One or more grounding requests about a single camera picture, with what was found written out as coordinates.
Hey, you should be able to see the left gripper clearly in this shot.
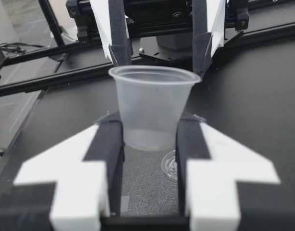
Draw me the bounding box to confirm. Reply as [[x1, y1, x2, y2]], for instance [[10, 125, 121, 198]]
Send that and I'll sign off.
[[65, 0, 249, 77]]

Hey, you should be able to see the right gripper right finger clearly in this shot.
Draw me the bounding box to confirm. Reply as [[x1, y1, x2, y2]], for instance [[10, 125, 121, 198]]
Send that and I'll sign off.
[[175, 115, 282, 231]]

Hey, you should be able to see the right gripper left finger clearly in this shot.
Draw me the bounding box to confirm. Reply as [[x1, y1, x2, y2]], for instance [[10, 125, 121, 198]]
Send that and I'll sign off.
[[12, 115, 125, 231]]

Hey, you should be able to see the small clear plastic cup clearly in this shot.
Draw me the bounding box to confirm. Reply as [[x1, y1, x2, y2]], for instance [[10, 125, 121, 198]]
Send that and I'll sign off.
[[108, 65, 201, 152]]

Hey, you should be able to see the clear plastic lid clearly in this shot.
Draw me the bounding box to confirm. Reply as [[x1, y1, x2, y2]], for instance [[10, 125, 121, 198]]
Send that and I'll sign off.
[[161, 150, 180, 181]]

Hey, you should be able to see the black frame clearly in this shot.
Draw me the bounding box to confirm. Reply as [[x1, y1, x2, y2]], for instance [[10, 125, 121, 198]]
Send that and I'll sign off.
[[0, 0, 295, 98]]

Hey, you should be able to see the black cable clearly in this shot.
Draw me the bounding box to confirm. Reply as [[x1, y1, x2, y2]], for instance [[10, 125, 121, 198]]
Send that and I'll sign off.
[[0, 41, 52, 52]]

